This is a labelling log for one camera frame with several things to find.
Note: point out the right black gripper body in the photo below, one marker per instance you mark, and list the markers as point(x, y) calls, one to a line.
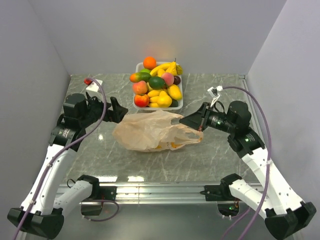
point(216, 120)

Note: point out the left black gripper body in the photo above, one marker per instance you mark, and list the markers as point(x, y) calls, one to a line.
point(95, 110)

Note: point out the translucent orange plastic bag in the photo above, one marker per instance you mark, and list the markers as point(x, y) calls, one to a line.
point(154, 132)

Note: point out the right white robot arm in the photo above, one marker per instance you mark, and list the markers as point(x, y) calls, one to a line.
point(284, 212)

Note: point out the fake red apple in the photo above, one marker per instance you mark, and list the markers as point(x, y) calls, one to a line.
point(141, 100)

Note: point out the fake left peach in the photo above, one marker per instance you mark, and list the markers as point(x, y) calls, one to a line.
point(140, 88)

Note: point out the fake yellow mango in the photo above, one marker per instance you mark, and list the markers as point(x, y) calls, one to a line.
point(174, 92)

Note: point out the fake red green mango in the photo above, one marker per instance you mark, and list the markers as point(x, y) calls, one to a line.
point(139, 76)

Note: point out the fake dark plum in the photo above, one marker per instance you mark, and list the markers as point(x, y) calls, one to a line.
point(177, 80)

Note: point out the fake green lime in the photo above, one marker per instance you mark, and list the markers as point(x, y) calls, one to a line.
point(156, 82)

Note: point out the fake pink peach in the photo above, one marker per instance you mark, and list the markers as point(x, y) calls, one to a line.
point(168, 78)

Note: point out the fake yellow pear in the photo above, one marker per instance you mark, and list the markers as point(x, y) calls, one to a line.
point(174, 69)

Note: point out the fake orange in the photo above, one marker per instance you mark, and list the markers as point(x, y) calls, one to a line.
point(149, 63)

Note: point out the fake banana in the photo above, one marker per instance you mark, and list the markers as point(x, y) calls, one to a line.
point(163, 66)

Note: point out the white plastic fruit tray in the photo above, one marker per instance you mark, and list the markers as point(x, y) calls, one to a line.
point(178, 104)

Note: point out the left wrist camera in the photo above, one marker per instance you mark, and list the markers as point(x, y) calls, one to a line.
point(92, 85)

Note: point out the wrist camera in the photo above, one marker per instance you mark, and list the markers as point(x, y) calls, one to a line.
point(214, 92)
point(92, 85)

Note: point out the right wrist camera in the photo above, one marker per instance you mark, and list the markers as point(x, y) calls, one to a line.
point(214, 92)

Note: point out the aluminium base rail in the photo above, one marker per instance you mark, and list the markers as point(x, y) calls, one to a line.
point(145, 193)

